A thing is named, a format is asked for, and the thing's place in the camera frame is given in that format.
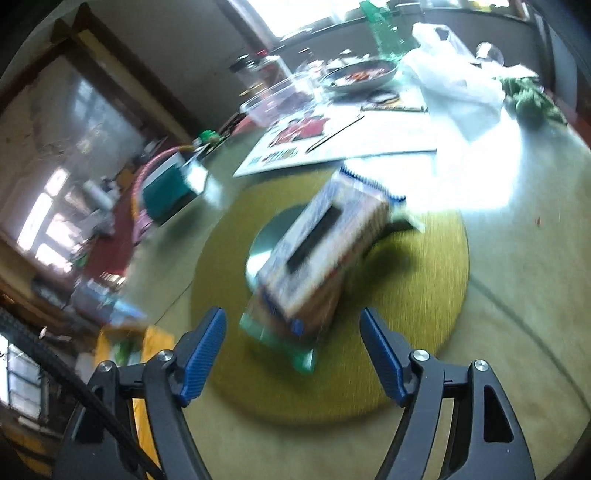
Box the clear plastic container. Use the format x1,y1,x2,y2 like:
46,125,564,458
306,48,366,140
241,76,319,127

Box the white red liquor bottle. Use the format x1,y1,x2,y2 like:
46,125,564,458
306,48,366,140
256,53,287,81

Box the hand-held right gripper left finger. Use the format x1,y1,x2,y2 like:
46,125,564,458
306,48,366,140
55,307,228,480

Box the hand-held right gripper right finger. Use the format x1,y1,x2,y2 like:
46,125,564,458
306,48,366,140
359,308,536,480

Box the yellow round mat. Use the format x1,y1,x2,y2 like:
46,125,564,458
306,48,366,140
190,171,471,425

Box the printed placemat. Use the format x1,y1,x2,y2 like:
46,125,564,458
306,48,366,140
233,108,438,178

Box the yellow cardboard box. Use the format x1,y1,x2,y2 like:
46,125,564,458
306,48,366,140
95,323,178,467

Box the green plastic bottle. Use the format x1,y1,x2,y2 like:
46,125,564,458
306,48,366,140
359,0,411,63

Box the metal bowl with food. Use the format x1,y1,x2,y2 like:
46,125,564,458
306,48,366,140
321,59,400,95

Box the white plastic bag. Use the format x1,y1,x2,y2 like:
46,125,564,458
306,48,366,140
404,22,505,144

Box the glass cup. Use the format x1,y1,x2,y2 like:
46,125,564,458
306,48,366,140
475,41,505,65

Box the hula hoop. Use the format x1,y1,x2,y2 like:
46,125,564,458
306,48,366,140
130,144,199,241

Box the wooden sideboard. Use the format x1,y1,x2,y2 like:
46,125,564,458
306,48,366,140
0,175,148,333

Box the round metal disc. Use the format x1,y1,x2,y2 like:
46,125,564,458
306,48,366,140
245,205,305,294

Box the dark green snack packet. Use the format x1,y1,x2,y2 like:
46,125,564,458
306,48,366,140
238,295,319,374

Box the cracker packet blue ends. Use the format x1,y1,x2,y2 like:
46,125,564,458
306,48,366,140
252,167,407,337

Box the teal tissue box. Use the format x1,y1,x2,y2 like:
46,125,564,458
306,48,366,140
141,152,209,226

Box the chopstick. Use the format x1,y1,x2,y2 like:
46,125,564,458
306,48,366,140
307,114,366,153

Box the glass jar black lid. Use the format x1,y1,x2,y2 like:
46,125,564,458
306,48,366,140
229,55,252,86

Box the green cloth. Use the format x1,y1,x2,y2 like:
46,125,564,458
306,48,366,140
501,76,568,127

